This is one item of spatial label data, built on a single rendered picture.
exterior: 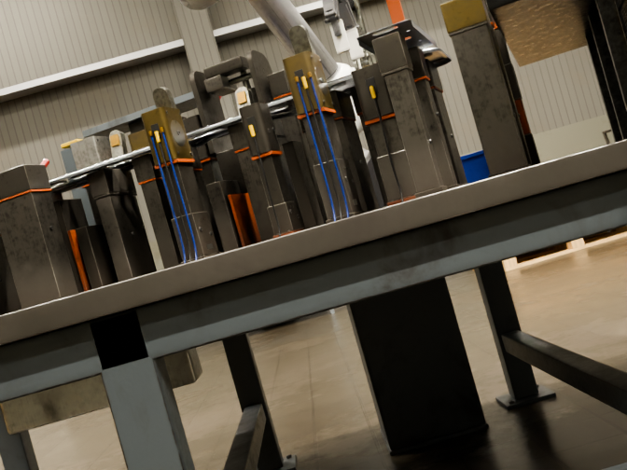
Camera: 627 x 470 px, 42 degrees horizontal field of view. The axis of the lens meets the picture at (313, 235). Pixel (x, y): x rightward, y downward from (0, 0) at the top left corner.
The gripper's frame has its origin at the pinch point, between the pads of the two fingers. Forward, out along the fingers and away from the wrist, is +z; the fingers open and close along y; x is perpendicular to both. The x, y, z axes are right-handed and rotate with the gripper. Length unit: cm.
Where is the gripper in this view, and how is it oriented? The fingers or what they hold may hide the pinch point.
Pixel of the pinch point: (349, 48)
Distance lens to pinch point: 189.4
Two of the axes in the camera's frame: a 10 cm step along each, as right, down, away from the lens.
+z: 2.7, 9.6, 0.1
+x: 9.2, -2.5, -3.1
